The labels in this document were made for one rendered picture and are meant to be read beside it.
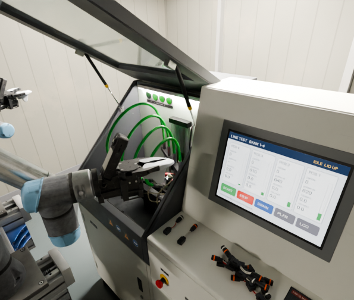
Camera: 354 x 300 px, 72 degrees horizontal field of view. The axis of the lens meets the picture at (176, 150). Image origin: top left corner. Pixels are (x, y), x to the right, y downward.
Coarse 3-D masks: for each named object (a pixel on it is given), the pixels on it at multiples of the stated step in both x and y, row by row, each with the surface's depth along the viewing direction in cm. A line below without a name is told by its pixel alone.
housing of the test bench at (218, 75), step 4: (212, 72) 149; (216, 72) 148; (216, 76) 138; (220, 76) 138; (224, 76) 137; (228, 76) 137; (232, 76) 137; (236, 76) 136; (240, 76) 136; (244, 76) 136; (248, 76) 135
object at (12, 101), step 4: (4, 92) 132; (8, 92) 133; (12, 92) 134; (4, 96) 130; (8, 96) 130; (0, 100) 128; (4, 100) 131; (8, 100) 131; (12, 100) 134; (16, 100) 135; (0, 104) 127; (4, 104) 131; (8, 104) 132; (12, 104) 134; (16, 104) 137; (0, 108) 129; (4, 108) 133; (8, 108) 134; (12, 108) 134
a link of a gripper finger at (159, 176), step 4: (164, 160) 64; (168, 160) 65; (148, 164) 62; (152, 164) 62; (156, 164) 62; (160, 164) 62; (164, 164) 63; (168, 164) 64; (172, 164) 65; (160, 168) 62; (164, 168) 63; (152, 172) 63; (156, 172) 63; (160, 172) 63; (164, 172) 64; (144, 176) 62; (148, 176) 63; (152, 176) 63; (156, 176) 63; (160, 176) 64; (164, 176) 64; (156, 180) 64; (160, 180) 64
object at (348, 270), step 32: (224, 96) 93; (256, 96) 85; (288, 96) 82; (320, 96) 81; (352, 96) 80; (288, 128) 79; (320, 128) 72; (352, 128) 67; (192, 160) 108; (192, 192) 110; (224, 224) 101; (256, 224) 91; (352, 224) 70; (160, 256) 100; (256, 256) 93; (288, 256) 85; (352, 256) 72; (192, 288) 91; (320, 288) 79; (352, 288) 73
